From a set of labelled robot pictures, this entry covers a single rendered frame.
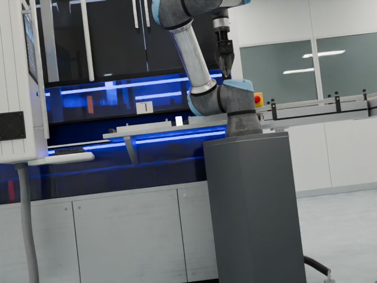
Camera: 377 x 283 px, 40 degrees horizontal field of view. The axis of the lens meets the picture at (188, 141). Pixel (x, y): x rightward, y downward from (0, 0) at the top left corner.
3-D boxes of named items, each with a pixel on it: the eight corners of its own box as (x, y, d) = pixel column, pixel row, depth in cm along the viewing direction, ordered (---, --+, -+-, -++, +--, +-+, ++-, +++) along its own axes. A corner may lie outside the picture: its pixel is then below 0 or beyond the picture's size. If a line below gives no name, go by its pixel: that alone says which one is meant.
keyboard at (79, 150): (60, 158, 261) (59, 153, 262) (88, 154, 264) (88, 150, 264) (51, 156, 222) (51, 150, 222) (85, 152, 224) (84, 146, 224)
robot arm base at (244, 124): (271, 132, 206) (267, 108, 206) (239, 136, 199) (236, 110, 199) (248, 136, 219) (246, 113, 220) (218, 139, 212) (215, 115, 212)
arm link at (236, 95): (250, 109, 201) (246, 74, 202) (218, 114, 207) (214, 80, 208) (260, 110, 212) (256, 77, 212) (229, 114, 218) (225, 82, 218)
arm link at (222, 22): (211, 23, 242) (229, 21, 242) (213, 32, 242) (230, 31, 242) (213, 18, 235) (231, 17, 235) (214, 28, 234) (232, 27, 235)
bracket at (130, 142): (132, 164, 273) (129, 140, 273) (138, 164, 273) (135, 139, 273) (126, 165, 239) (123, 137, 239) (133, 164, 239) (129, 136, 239)
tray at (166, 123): (124, 137, 281) (123, 131, 281) (172, 132, 282) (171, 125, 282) (117, 134, 247) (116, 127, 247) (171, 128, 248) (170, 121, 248)
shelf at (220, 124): (115, 142, 281) (115, 138, 281) (244, 127, 283) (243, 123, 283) (102, 138, 233) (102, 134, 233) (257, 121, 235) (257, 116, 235)
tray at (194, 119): (187, 128, 271) (187, 122, 271) (237, 123, 271) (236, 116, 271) (189, 124, 237) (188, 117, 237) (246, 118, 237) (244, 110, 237)
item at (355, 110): (246, 130, 284) (243, 101, 285) (243, 132, 300) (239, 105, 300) (369, 116, 286) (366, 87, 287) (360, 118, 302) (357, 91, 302)
